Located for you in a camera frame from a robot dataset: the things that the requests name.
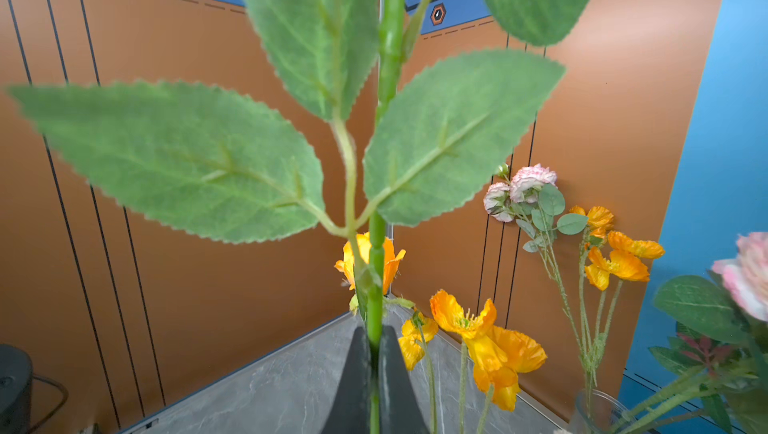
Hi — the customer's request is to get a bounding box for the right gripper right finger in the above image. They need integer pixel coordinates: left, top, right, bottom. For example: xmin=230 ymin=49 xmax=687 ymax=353
xmin=378 ymin=325 xmax=429 ymax=434

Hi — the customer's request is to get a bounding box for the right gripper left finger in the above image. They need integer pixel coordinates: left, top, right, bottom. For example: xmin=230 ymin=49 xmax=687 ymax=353
xmin=320 ymin=327 xmax=372 ymax=434

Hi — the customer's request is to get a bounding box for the yellow flower stem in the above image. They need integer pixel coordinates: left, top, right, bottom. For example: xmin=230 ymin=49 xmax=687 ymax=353
xmin=397 ymin=288 xmax=550 ymax=434

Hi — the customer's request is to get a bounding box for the orange ranunculus stem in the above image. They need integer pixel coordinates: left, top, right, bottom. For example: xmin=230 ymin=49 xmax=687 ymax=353
xmin=333 ymin=231 xmax=408 ymax=315

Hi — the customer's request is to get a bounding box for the clear glass vase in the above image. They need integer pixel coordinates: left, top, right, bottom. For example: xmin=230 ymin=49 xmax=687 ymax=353
xmin=568 ymin=389 xmax=635 ymax=434

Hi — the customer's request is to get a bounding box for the pale pink rose stem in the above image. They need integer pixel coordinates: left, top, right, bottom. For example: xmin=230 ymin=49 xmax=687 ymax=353
xmin=610 ymin=232 xmax=767 ymax=433

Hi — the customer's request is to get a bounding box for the cream rose stem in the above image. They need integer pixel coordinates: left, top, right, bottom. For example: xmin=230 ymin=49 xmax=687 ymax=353
xmin=8 ymin=0 xmax=590 ymax=433

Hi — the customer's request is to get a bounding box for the orange poppy stem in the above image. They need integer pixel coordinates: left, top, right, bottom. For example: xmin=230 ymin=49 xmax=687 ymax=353
xmin=569 ymin=206 xmax=665 ymax=392

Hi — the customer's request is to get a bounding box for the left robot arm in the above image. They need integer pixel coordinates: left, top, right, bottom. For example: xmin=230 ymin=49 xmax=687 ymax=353
xmin=1 ymin=344 xmax=69 ymax=434

